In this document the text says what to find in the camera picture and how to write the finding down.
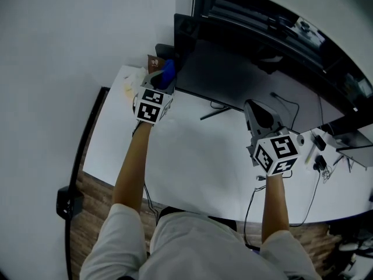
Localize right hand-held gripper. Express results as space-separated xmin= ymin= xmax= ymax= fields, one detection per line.
xmin=244 ymin=99 xmax=301 ymax=177

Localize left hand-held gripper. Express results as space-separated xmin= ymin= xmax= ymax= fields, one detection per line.
xmin=134 ymin=71 xmax=177 ymax=125

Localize blue cloth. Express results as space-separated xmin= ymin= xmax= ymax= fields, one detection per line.
xmin=159 ymin=59 xmax=177 ymax=90

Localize large black monitor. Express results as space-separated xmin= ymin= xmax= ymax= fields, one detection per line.
xmin=174 ymin=12 xmax=361 ymax=135

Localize person's right forearm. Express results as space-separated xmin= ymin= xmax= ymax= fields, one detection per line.
xmin=260 ymin=172 xmax=291 ymax=244

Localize curved black monitor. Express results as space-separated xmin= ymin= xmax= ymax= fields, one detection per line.
xmin=335 ymin=129 xmax=373 ymax=168

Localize brown snack packet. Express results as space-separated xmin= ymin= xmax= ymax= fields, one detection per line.
xmin=146 ymin=54 xmax=164 ymax=74

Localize clear plastic bag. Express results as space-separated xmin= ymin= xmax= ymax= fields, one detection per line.
xmin=121 ymin=66 xmax=148 ymax=100

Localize black chair back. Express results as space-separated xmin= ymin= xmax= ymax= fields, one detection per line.
xmin=154 ymin=43 xmax=175 ymax=59

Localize white pen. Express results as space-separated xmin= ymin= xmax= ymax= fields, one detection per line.
xmin=304 ymin=141 xmax=317 ymax=165

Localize white shirt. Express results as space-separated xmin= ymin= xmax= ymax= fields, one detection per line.
xmin=79 ymin=202 xmax=321 ymax=280

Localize black floor box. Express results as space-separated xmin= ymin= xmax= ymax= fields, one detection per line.
xmin=57 ymin=186 xmax=85 ymax=219

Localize black baseboard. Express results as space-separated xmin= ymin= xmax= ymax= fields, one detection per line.
xmin=65 ymin=86 xmax=111 ymax=280

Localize thin cable tangle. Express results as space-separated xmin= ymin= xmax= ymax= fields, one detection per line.
xmin=320 ymin=164 xmax=333 ymax=184

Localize long black desk cable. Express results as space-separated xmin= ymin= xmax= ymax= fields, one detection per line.
xmin=287 ymin=167 xmax=323 ymax=228

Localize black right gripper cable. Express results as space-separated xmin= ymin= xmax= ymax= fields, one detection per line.
xmin=242 ymin=175 xmax=268 ymax=251

